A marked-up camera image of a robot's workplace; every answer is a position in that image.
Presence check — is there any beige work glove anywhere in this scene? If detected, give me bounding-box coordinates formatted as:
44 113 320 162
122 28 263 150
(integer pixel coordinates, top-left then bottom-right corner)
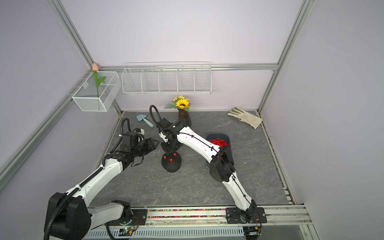
228 107 263 129

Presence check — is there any dark ribbed vase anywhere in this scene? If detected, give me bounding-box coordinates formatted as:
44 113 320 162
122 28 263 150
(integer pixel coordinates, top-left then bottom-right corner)
178 109 192 127

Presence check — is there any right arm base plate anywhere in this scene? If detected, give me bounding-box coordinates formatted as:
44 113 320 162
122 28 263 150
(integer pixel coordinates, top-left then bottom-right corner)
225 206 267 224

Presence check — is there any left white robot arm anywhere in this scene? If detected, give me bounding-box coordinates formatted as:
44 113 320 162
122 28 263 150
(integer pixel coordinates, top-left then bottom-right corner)
43 129 160 240

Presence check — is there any artificial pink tulip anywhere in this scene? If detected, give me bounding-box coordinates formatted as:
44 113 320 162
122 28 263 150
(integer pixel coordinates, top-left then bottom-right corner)
92 63 106 98

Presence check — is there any black dome screw fixture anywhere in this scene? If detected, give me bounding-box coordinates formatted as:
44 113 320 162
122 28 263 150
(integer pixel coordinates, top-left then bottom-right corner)
161 152 182 173

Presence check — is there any left black corrugated cable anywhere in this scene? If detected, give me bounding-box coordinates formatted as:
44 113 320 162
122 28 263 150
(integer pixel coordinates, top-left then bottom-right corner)
43 187 80 240

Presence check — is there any pile of red sleeves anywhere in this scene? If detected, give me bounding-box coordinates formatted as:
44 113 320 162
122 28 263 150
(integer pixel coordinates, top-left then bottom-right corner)
208 138 230 147

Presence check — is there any right black cable loop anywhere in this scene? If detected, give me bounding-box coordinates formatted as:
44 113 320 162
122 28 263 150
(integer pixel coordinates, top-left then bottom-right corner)
149 104 163 128

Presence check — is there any white wire wall shelf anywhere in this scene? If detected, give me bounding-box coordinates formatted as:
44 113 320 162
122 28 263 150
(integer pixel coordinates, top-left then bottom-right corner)
122 62 213 95

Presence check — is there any teal plastic tray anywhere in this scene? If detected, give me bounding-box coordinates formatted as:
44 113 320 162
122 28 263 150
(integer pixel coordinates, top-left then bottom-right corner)
206 133 234 165

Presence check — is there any teal handled small tool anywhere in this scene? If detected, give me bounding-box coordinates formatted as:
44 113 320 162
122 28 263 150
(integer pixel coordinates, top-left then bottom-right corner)
137 114 155 128

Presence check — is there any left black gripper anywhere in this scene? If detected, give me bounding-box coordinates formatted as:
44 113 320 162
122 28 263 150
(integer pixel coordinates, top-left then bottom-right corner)
132 137 160 158

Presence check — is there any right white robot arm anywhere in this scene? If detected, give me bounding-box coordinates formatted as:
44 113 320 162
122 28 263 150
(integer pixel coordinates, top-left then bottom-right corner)
156 118 258 224

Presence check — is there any yellow sunflower bouquet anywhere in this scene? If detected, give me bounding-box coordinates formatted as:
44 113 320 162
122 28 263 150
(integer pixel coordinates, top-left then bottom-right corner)
164 96 191 112

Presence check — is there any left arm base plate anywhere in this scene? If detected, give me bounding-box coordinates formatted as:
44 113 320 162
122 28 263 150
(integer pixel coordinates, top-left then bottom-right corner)
108 209 148 226

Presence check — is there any white mesh wall basket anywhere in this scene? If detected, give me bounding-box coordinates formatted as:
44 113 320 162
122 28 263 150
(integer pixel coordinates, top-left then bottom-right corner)
72 71 122 112

